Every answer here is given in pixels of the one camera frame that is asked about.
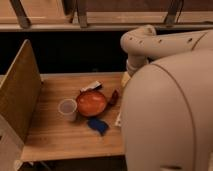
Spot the wooden shelf rail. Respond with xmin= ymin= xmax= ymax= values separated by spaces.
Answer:
xmin=0 ymin=0 xmax=213 ymax=33

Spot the blue crumpled cloth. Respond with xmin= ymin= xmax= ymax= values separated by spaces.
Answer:
xmin=87 ymin=118 xmax=109 ymax=136

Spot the wooden side board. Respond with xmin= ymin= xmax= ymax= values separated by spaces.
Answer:
xmin=0 ymin=39 xmax=42 ymax=146

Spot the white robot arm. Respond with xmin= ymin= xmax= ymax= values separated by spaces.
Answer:
xmin=120 ymin=25 xmax=213 ymax=109

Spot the translucent plastic cup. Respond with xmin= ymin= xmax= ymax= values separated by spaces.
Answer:
xmin=58 ymin=99 xmax=77 ymax=122

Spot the white and black marker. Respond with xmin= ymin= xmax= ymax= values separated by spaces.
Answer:
xmin=80 ymin=81 xmax=102 ymax=92

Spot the orange bowl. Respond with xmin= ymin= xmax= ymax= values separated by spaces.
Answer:
xmin=76 ymin=90 xmax=107 ymax=117

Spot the white robot base shell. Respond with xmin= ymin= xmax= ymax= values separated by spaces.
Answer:
xmin=121 ymin=50 xmax=213 ymax=171

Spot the white tube with cap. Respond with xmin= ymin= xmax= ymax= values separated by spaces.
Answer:
xmin=115 ymin=112 xmax=121 ymax=127

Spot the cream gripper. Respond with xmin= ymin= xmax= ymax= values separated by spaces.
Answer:
xmin=108 ymin=72 xmax=131 ymax=106

